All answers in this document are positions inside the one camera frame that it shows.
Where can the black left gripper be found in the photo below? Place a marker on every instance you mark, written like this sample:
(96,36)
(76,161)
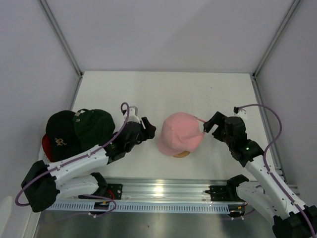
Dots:
(148,132)

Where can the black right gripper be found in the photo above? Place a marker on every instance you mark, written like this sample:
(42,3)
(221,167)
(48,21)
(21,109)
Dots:
(217,119)

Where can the pink cap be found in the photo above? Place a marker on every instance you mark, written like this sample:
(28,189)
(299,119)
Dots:
(180,132)

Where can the dark green cap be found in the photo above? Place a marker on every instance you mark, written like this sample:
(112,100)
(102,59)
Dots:
(93,127)

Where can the black cap gold logo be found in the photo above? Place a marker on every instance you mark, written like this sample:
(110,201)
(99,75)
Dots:
(63,140)

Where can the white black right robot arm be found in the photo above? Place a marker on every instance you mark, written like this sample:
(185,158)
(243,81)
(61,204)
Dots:
(289,216)

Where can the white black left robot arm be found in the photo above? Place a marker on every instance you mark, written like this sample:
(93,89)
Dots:
(76,177)

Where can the wooden hat stand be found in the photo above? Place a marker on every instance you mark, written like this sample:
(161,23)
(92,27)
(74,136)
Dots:
(182,154)

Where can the red cap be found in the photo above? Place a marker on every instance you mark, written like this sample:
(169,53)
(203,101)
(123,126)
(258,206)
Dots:
(46,145)

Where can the white plastic bin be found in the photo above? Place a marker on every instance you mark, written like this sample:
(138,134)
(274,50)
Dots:
(42,157)

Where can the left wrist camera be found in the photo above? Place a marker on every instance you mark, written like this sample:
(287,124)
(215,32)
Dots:
(131,115)

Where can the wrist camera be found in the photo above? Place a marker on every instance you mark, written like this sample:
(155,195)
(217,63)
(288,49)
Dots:
(241,113)
(131,115)

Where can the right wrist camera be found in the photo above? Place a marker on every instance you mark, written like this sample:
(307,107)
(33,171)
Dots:
(241,113)

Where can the aluminium frame post right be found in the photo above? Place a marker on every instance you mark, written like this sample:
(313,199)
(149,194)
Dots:
(286,20)

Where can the aluminium frame post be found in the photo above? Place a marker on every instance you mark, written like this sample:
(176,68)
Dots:
(60,35)
(286,20)

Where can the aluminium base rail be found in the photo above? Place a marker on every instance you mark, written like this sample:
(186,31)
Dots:
(140,190)

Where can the black left mounting bracket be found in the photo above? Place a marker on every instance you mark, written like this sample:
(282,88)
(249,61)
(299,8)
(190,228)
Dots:
(114,191)

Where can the black mounting bracket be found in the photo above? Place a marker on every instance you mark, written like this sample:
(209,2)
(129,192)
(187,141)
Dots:
(218,193)
(114,191)

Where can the black right mounting bracket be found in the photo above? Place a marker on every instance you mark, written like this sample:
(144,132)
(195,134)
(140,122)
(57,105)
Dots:
(218,193)

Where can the white slotted cable duct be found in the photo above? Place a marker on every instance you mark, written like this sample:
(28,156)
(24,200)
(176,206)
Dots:
(140,207)

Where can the aluminium frame post left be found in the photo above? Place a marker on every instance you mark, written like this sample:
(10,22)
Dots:
(60,35)

